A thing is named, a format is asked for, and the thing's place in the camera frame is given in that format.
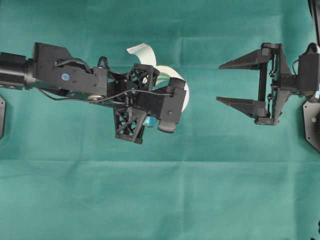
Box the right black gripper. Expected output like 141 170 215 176
216 42 297 125

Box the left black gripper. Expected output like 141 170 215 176
106 63 161 145

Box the white duct tape roll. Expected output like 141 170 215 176
126 43 191 113

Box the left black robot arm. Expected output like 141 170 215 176
0 42 160 144

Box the green table cloth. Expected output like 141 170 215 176
0 0 320 240

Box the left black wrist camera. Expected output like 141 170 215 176
136 77 186 133

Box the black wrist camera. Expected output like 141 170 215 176
136 77 186 133
297 43 320 92

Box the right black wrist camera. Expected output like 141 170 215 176
297 43 320 92

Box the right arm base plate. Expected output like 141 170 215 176
302 101 320 152

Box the black cable on right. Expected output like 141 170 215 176
306 0 320 46

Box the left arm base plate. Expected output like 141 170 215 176
0 96 6 138

